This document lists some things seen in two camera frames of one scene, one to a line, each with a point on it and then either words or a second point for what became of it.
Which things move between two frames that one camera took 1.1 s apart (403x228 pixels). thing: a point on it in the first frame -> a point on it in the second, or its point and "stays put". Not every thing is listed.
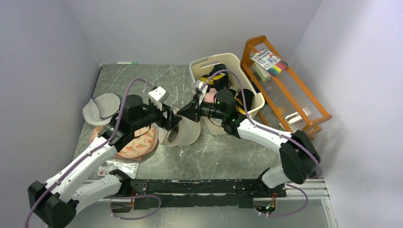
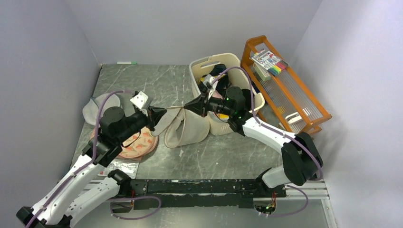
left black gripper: x=171 y=119 -> x=154 y=113
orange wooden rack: x=292 y=101 stays put
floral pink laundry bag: x=145 y=143 stays put
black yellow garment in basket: x=219 y=81 stays put
